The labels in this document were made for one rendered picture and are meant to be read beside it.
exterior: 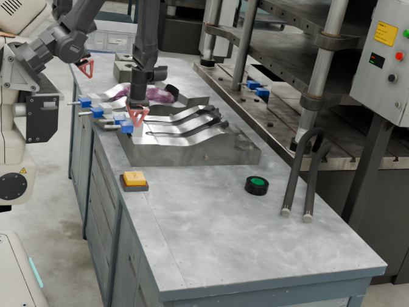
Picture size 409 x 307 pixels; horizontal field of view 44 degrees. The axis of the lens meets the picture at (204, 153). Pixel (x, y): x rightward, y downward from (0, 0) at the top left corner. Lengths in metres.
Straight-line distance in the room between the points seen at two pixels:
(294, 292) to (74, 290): 1.24
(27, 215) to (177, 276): 1.73
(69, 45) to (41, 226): 1.55
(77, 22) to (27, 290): 1.04
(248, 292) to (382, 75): 0.97
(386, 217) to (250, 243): 1.25
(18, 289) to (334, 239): 1.15
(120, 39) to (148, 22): 3.68
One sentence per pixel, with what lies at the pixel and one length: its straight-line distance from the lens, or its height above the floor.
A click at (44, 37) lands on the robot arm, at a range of 1.51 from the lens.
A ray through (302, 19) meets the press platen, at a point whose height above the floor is 1.28.
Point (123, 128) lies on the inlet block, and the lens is 1.79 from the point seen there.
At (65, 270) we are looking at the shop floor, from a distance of 2.58.
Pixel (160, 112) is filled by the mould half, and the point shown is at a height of 0.86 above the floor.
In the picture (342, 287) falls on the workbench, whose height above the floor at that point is 0.71.
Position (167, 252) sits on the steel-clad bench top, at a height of 0.80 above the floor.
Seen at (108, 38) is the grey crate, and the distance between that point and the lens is 5.28.
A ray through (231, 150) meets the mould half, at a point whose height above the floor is 0.86.
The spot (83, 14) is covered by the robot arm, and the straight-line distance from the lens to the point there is 1.49.
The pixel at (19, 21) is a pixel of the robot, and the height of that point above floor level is 1.27.
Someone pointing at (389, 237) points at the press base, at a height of 0.33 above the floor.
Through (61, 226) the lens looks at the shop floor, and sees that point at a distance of 2.87.
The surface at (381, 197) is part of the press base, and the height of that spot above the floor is 0.57.
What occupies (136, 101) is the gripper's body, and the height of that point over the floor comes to 1.03.
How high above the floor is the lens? 1.64
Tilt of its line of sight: 25 degrees down
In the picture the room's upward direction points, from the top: 11 degrees clockwise
